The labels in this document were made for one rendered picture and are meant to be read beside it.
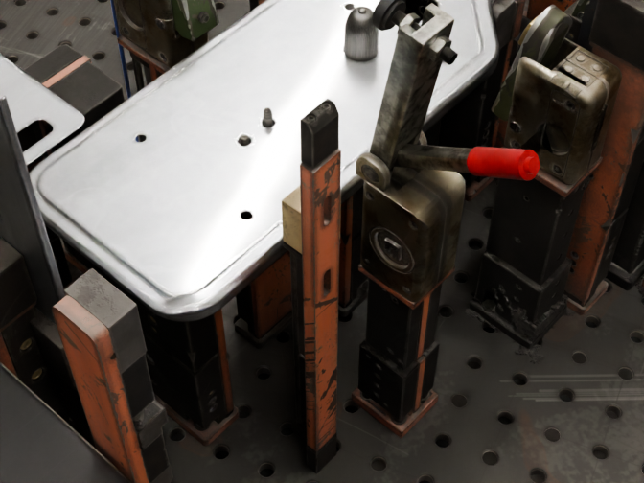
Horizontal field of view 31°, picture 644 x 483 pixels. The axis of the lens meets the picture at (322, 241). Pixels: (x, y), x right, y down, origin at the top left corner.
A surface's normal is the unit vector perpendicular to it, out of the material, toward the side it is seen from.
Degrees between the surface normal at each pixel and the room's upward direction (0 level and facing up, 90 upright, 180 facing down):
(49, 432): 0
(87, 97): 0
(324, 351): 90
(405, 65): 90
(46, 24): 0
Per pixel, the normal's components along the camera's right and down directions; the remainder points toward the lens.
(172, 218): 0.00, -0.61
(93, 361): -0.67, 0.59
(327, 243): 0.74, 0.53
